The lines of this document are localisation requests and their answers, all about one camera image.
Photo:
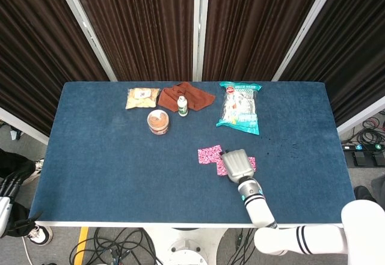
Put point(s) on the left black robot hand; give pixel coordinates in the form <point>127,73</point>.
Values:
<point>10,184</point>

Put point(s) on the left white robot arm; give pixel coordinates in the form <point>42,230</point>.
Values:
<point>4,214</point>

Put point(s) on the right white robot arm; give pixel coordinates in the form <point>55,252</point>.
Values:
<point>258,211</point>

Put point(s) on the white and black sneaker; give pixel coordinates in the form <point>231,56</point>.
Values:
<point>40,235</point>
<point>37,170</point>

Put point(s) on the blue fabric table cover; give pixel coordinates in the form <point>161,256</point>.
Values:
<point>120,172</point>

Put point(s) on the brown pleated curtain panel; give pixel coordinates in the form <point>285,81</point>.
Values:
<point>355,51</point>
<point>36,51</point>
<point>144,27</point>
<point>249,27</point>

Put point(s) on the clear bag of pale snacks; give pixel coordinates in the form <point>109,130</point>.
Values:
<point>141,99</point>

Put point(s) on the clear plastic cookie jar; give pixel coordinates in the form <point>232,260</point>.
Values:
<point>158,120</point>

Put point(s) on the white milk bottle green label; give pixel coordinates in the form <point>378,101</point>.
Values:
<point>182,107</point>

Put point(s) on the rust orange cloth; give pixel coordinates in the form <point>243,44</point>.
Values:
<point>198,96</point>

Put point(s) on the teal snack bag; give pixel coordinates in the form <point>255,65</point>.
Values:
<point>240,111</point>

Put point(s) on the black foot pedal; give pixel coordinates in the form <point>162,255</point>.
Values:
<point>361,159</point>
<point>379,158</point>

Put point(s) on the black shoe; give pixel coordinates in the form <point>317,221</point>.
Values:
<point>364,193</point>

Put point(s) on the white partition base rail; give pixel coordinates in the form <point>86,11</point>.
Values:
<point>24,126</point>
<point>361,120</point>

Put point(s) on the white table frame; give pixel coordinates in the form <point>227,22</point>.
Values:
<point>150,224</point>

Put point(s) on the white partition post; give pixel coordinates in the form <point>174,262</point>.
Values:
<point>200,27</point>
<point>303,27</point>
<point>85,27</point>

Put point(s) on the white pedestal base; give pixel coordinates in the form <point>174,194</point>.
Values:
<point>183,247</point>

